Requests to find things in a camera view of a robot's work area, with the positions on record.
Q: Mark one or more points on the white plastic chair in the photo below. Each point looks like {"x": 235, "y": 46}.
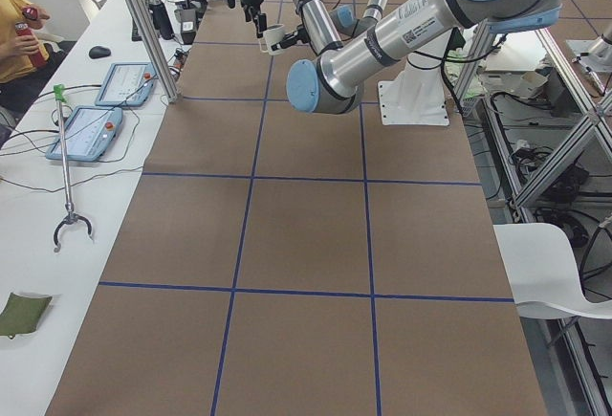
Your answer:
{"x": 543, "y": 273}

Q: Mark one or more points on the black water bottle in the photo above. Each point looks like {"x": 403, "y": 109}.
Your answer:
{"x": 161, "y": 19}

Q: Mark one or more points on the white ribbed ceramic mug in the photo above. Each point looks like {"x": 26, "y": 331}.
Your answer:
{"x": 271, "y": 38}

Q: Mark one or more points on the black computer mouse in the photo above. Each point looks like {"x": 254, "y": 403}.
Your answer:
{"x": 97, "y": 52}

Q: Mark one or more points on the blue teach pendant far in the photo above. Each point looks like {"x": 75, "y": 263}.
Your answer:
{"x": 127, "y": 84}

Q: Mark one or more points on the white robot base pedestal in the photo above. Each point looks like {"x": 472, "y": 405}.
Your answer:
{"x": 415, "y": 96}

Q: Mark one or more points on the metal reacher grabber tool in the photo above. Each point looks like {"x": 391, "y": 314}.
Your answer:
{"x": 71, "y": 217}

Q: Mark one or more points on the aluminium frame rail right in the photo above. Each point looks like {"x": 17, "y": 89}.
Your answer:
{"x": 583, "y": 99}

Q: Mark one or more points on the aluminium frame post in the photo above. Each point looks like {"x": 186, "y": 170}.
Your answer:
{"x": 140, "y": 14}

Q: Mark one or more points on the blue teach pendant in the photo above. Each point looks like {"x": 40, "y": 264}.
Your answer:
{"x": 127, "y": 84}
{"x": 90, "y": 130}

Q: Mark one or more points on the green cloth pouch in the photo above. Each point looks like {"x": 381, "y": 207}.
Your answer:
{"x": 21, "y": 314}

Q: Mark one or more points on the person in yellow shirt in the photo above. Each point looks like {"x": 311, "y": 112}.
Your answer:
{"x": 25, "y": 62}

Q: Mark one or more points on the blue teach pendant near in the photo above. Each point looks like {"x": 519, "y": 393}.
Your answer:
{"x": 90, "y": 130}

